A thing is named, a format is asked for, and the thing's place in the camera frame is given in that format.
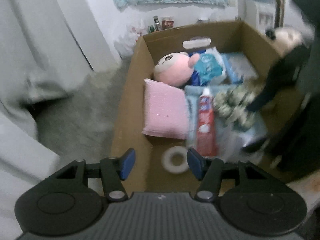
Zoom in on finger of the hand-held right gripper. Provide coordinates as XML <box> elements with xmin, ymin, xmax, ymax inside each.
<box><xmin>246</xmin><ymin>44</ymin><xmax>312</xmax><ymax>113</ymax></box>
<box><xmin>240</xmin><ymin>134</ymin><xmax>273</xmax><ymax>154</ymax></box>

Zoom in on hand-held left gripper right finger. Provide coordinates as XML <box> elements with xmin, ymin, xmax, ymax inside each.
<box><xmin>187</xmin><ymin>148</ymin><xmax>282</xmax><ymax>202</ymax></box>

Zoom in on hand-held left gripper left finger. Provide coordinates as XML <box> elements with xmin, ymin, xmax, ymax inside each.
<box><xmin>44</xmin><ymin>148</ymin><xmax>136</xmax><ymax>203</ymax></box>

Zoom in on white tape roll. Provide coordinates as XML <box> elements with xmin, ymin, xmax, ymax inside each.
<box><xmin>162</xmin><ymin>146</ymin><xmax>190</xmax><ymax>174</ymax></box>

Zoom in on brown cardboard box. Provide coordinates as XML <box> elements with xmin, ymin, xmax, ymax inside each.
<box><xmin>110</xmin><ymin>20</ymin><xmax>304</xmax><ymax>193</ymax></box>

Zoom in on black-haired doll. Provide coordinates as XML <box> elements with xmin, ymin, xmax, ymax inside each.
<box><xmin>266</xmin><ymin>27</ymin><xmax>304</xmax><ymax>55</ymax></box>

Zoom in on red and white tube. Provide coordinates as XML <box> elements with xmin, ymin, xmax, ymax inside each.
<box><xmin>196</xmin><ymin>87</ymin><xmax>218</xmax><ymax>157</ymax></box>

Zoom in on blue tissue box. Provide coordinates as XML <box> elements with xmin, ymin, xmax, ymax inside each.
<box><xmin>221</xmin><ymin>52</ymin><xmax>259</xmax><ymax>84</ymax></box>

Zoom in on floral patterned cloth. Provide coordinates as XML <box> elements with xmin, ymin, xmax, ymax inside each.
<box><xmin>212</xmin><ymin>84</ymin><xmax>260</xmax><ymax>128</ymax></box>

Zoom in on light blue towel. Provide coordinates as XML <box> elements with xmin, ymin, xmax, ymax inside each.
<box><xmin>184</xmin><ymin>85</ymin><xmax>269</xmax><ymax>150</ymax></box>

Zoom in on pink cloth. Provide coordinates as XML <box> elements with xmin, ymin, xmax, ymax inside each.
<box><xmin>142</xmin><ymin>79</ymin><xmax>189</xmax><ymax>140</ymax></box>

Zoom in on blue and white tissue pack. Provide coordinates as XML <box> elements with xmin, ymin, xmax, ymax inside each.
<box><xmin>191</xmin><ymin>47</ymin><xmax>227</xmax><ymax>85</ymax></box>

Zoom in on pink plush toy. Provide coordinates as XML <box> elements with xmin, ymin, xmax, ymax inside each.
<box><xmin>153</xmin><ymin>52</ymin><xmax>200</xmax><ymax>85</ymax></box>

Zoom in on white water dispenser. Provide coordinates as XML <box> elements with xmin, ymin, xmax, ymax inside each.
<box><xmin>244</xmin><ymin>0</ymin><xmax>277</xmax><ymax>34</ymax></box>

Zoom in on white plastic bag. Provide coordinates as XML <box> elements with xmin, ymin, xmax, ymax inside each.
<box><xmin>114</xmin><ymin>20</ymin><xmax>148</xmax><ymax>55</ymax></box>

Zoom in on red labelled jar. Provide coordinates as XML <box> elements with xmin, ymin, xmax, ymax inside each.
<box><xmin>161</xmin><ymin>16</ymin><xmax>175</xmax><ymax>30</ymax></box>

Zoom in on white door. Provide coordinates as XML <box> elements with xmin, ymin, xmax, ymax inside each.
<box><xmin>0</xmin><ymin>0</ymin><xmax>120</xmax><ymax>105</ymax></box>

